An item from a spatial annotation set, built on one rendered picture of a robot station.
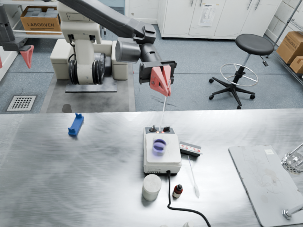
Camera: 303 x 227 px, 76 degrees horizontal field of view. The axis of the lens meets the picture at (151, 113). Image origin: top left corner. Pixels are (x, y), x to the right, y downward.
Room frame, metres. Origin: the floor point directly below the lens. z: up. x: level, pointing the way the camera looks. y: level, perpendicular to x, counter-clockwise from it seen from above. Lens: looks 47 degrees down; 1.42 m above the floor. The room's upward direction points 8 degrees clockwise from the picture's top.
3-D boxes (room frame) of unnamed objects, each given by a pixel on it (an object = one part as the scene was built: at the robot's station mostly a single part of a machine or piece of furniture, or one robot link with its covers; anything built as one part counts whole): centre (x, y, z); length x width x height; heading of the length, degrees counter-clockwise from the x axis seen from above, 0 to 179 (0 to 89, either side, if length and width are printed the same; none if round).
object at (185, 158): (0.38, -0.16, 0.76); 0.06 x 0.06 x 0.02
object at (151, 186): (0.25, -0.03, 0.79); 0.06 x 0.06 x 0.08
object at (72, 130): (0.49, 0.31, 0.77); 0.10 x 0.03 x 0.04; 0
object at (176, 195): (0.26, -0.12, 0.78); 0.03 x 0.03 x 0.07
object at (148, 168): (0.41, -0.05, 0.79); 0.22 x 0.13 x 0.08; 8
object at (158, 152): (0.36, -0.04, 0.87); 0.06 x 0.05 x 0.08; 87
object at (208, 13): (2.95, -0.61, 0.40); 0.24 x 0.01 x 0.30; 102
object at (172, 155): (0.38, -0.06, 0.83); 0.12 x 0.12 x 0.01; 8
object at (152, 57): (0.47, 0.01, 1.10); 0.10 x 0.07 x 0.07; 112
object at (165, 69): (0.40, -0.01, 1.10); 0.09 x 0.07 x 0.07; 22
